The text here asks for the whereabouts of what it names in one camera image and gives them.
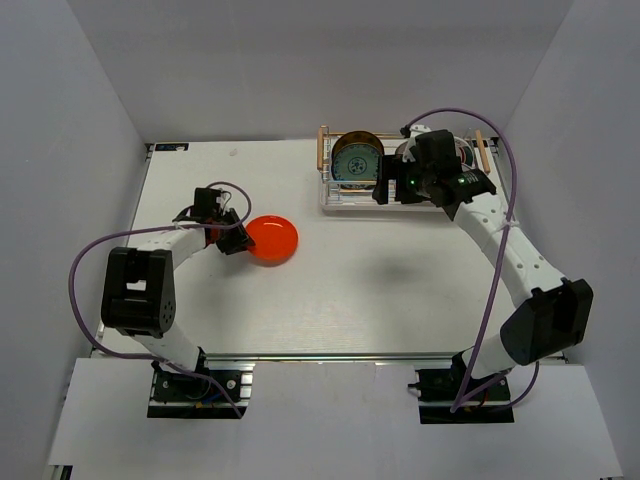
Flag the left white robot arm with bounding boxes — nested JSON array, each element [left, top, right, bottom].
[[101, 181, 255, 399]]

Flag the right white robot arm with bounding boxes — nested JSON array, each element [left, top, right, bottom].
[[372, 130, 594, 399]]

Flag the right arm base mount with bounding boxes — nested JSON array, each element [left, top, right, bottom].
[[407, 349, 516, 426]]

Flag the metal wire dish rack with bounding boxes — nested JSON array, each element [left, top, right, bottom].
[[317, 126, 497, 215]]

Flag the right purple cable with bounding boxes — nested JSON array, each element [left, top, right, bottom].
[[402, 108, 541, 414]]

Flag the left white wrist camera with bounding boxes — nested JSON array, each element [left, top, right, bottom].
[[215, 189, 232, 215]]

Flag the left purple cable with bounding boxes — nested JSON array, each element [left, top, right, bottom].
[[68, 180, 254, 419]]

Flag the white plate green rim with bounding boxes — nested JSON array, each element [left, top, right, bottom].
[[454, 137, 478, 169]]

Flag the orange plate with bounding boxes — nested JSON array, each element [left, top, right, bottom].
[[246, 215, 299, 266]]

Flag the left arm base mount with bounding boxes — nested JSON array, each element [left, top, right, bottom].
[[147, 361, 253, 420]]

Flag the purple cable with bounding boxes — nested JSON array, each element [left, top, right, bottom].
[[68, 180, 254, 419], [402, 108, 541, 414]]

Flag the yellow patterned plate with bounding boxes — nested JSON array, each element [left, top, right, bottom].
[[331, 130, 384, 155]]

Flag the black label sticker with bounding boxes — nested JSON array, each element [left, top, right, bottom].
[[154, 143, 189, 152]]

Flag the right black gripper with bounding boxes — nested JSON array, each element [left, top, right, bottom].
[[372, 154, 435, 205]]

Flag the blue patterned plate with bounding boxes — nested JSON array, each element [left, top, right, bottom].
[[331, 142, 381, 189]]

